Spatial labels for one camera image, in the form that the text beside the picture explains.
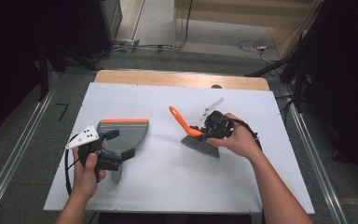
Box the person's right hand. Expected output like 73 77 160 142
206 112 264 161

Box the light wooden furniture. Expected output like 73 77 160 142
172 0 324 60

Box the black metal stand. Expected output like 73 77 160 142
245 31 311 113

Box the grey brush with orange handle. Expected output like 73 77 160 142
168 105 221 160

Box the grey power strip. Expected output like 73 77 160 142
115 37 141 49

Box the dark cabinet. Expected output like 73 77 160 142
77 0 124 59

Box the grey dustpan with orange lip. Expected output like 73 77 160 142
96 118 150 187

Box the wooden table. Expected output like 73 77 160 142
93 69 270 91

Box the white floor cable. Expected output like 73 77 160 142
236 39 282 65

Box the person's left hand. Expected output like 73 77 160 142
71 144 107 200

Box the black floor cable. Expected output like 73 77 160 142
89 0 195 63

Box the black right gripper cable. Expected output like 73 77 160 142
227 117 264 152

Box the white board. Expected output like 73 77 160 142
42 81 315 215

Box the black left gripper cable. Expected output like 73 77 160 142
63 133 82 197

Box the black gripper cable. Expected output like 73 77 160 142
227 117 264 152
63 133 82 197

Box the aluminium floor rail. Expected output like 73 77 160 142
283 92 351 224
0 73 60 224

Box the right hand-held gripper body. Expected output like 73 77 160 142
199 97 236 140

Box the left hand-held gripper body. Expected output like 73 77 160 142
64 124 123 183

